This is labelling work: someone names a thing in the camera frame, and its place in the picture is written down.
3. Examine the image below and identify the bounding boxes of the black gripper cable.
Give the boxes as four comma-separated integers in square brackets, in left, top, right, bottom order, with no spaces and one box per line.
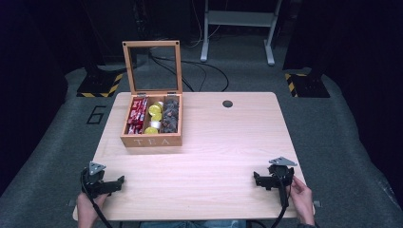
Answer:
[270,205,290,228]
[80,169,114,228]

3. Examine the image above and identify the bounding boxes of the person's left hand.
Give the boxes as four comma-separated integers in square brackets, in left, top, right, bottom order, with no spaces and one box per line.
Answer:
[76,191,109,228]

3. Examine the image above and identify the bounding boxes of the black yellow striped stand base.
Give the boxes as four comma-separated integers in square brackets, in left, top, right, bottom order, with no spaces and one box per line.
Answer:
[283,67,331,99]
[76,65,125,99]

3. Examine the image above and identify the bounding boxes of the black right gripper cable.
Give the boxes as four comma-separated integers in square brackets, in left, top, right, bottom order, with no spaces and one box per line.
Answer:
[270,205,290,228]

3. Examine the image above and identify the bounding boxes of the wooden tea box with lid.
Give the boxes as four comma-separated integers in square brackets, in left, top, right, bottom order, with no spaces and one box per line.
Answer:
[120,40,184,148]

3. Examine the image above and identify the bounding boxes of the person's right hand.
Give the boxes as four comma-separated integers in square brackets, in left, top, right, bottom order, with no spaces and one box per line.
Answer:
[286,175,317,226]

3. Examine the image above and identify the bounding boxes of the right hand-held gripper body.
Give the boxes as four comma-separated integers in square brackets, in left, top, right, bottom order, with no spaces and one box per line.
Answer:
[267,156,298,209]

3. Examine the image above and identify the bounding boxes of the black floor cable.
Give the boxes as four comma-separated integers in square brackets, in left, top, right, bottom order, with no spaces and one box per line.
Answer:
[148,51,230,93]

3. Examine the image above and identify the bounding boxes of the white metal stand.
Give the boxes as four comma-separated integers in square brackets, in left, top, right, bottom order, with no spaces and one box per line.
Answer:
[200,0,283,67]

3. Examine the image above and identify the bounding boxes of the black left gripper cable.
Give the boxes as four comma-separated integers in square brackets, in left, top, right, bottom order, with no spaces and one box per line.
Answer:
[80,169,114,228]

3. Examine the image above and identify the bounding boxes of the pile of red packets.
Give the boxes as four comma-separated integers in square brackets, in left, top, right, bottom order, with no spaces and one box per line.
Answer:
[125,97,149,135]

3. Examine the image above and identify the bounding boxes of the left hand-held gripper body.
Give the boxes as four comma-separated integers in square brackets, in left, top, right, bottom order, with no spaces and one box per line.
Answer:
[80,161,111,200]

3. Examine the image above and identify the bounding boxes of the dark tea packets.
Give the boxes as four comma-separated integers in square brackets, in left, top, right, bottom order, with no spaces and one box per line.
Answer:
[160,97,181,134]

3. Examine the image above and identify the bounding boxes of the white hanging cable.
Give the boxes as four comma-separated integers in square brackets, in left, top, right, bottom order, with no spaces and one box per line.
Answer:
[186,0,222,49]

